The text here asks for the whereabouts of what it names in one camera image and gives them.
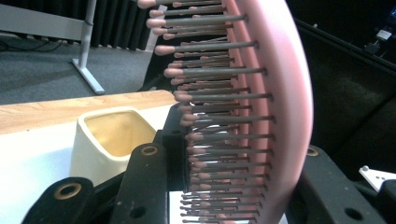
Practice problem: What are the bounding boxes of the black curtain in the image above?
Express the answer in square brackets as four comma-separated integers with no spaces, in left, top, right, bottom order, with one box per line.
[0,0,152,52]

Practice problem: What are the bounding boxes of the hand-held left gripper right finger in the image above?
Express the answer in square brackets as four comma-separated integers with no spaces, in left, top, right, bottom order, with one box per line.
[286,146,387,224]

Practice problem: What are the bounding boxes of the dark device on stand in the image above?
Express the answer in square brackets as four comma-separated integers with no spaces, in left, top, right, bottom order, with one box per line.
[363,8,396,58]

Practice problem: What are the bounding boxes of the white metal stand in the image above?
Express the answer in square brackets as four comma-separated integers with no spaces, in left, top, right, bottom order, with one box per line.
[0,0,106,96]

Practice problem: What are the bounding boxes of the black floor cables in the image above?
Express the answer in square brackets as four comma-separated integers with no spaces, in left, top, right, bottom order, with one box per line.
[0,39,64,53]

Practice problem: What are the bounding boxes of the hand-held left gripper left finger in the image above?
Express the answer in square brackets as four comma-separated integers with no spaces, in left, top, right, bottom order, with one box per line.
[110,104,191,224]

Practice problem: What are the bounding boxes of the cream square cup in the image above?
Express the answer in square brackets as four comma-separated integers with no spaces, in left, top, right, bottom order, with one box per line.
[68,106,157,188]

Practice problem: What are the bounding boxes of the pink hairbrush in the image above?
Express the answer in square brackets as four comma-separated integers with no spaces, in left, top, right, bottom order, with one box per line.
[136,0,314,224]

